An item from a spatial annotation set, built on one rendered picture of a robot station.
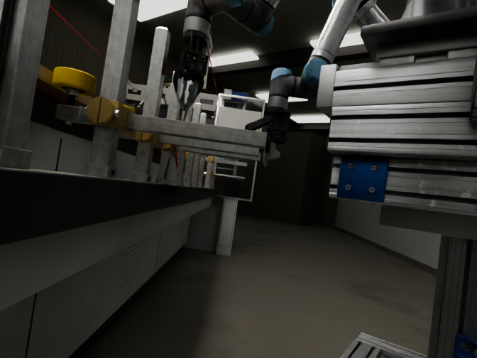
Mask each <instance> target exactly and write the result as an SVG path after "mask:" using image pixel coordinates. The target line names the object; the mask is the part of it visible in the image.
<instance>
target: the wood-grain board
mask: <svg viewBox="0 0 477 358"><path fill-rule="evenodd" d="M52 81H53V72H52V71H50V70H49V69H47V68H46V67H44V66H42V65H41V64H40V65H39V70H38V78H37V82H36V87H35V88H36V89H38V90H40V91H42V92H44V93H46V94H48V95H50V96H51V97H54V98H56V99H58V100H60V101H61V102H64V103H66V104H68V101H69V96H68V95H66V92H65V91H62V90H60V89H58V88H56V87H54V86H53V85H52ZM92 99H93V98H92V97H90V96H82V95H80V96H79V98H75V106H77V107H78V106H82V107H86V106H87V105H88V103H89V101H90V100H92Z"/></svg>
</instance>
